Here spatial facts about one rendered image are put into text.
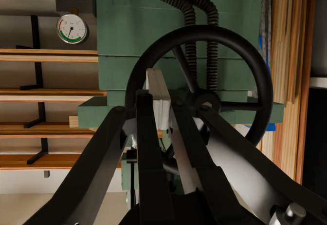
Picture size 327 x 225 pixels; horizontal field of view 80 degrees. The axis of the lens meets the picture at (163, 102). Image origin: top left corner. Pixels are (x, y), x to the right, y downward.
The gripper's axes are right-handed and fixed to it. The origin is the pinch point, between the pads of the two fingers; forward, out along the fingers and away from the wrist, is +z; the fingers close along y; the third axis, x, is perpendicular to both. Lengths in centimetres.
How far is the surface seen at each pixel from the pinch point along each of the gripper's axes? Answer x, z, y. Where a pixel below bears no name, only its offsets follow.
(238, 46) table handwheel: 0.9, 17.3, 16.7
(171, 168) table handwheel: -20.1, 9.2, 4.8
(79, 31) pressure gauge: 0.0, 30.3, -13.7
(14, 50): -62, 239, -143
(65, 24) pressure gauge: 1.3, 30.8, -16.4
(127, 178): -68, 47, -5
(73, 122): -32, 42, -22
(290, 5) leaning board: 7, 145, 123
